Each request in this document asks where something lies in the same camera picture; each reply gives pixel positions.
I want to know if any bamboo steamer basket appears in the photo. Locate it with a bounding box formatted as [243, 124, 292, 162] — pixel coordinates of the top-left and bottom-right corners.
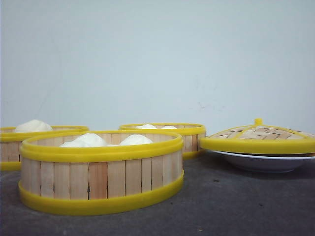
[0, 125, 89, 171]
[18, 130, 184, 216]
[119, 122, 206, 160]

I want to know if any woven bamboo steamer lid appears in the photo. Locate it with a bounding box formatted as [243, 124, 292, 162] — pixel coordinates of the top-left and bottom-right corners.
[199, 118, 315, 155]

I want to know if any white bun back left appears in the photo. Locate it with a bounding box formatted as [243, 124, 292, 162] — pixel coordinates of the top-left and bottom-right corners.
[135, 123, 157, 129]

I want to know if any white bun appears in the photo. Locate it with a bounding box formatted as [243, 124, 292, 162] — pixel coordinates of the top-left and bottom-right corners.
[119, 134, 153, 146]
[135, 123, 157, 129]
[60, 133, 107, 148]
[162, 125, 177, 129]

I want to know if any white bun back right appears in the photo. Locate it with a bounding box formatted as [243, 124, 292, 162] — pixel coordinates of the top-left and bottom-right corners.
[162, 125, 177, 129]

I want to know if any white bun front right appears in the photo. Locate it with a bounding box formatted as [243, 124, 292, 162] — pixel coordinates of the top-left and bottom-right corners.
[119, 134, 153, 146]

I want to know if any white bun front left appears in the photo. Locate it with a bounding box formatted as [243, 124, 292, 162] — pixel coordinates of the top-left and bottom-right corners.
[60, 133, 107, 148]

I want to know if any white ceramic plate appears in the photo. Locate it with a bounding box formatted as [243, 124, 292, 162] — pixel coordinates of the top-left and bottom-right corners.
[210, 150, 315, 173]

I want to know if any white bun left basket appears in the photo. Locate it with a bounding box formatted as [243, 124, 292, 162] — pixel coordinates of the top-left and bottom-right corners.
[15, 119, 53, 133]

